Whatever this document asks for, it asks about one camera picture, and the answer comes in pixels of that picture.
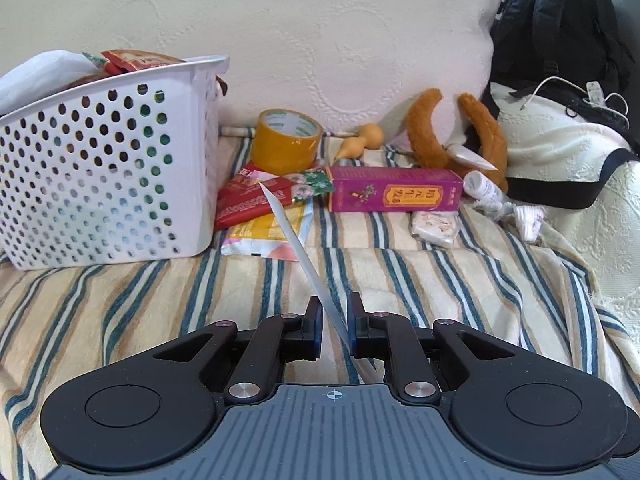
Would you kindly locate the white wrapped snack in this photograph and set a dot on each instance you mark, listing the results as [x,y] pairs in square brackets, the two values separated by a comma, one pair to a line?
[434,227]

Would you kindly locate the cream quilted blanket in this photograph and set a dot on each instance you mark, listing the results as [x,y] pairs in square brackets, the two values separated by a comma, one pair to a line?
[550,140]

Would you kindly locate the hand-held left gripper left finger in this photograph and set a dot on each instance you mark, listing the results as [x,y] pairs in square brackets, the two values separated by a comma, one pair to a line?
[317,332]

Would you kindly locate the yellow tape roll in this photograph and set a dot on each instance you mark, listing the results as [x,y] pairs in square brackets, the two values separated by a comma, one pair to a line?
[282,147]

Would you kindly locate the small yellow gourd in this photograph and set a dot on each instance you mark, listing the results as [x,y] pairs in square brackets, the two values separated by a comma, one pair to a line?
[362,140]

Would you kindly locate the black backpack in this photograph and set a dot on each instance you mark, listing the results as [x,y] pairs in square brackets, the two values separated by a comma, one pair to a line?
[555,25]

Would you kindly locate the white pointed tag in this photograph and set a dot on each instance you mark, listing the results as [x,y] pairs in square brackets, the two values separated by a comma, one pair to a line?
[470,156]

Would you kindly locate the grey plastic strip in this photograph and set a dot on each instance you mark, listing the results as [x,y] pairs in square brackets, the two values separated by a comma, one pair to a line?
[300,255]

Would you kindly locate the magenta cardboard box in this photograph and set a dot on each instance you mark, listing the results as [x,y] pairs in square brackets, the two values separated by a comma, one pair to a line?
[400,192]

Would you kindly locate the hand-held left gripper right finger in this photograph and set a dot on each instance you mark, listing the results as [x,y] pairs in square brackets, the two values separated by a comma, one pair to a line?
[352,332]

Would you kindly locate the large cream cushion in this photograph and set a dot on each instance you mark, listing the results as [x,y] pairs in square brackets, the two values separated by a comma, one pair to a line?
[325,35]

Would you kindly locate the red snack packet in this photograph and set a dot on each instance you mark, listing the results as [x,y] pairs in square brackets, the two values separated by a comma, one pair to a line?
[137,61]

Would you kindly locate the small white bottle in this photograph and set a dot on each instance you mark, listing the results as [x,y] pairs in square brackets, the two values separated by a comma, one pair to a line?
[480,186]

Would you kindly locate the yellow and pink packet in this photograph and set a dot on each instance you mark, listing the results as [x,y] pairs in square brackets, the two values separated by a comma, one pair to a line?
[260,237]

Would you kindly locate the striped blanket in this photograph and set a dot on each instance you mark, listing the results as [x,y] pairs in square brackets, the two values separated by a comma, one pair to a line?
[150,310]

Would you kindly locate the white cloth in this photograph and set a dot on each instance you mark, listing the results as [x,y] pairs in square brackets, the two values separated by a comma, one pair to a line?
[35,77]

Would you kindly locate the white perforated plastic basket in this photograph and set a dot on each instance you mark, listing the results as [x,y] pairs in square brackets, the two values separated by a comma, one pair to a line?
[100,170]

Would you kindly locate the white twisted wrapper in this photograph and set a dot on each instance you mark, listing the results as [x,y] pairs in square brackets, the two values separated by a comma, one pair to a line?
[525,217]

